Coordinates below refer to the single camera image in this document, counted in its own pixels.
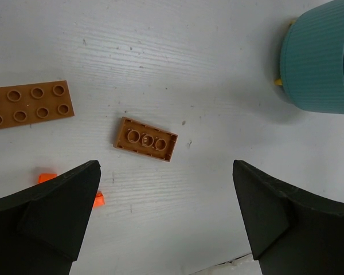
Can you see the small orange lego stud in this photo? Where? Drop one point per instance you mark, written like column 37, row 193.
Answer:
column 44, row 177

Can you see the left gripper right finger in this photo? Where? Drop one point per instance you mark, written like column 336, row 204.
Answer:
column 290, row 230

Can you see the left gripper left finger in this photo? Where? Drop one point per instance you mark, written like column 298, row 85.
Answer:
column 42, row 227

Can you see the tiny orange lego piece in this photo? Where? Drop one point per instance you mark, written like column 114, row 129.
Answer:
column 99, row 200

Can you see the brown lego plate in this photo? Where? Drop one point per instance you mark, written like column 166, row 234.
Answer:
column 144, row 139
column 34, row 103

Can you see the teal round divided container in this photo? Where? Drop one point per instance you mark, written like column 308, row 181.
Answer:
column 311, row 60

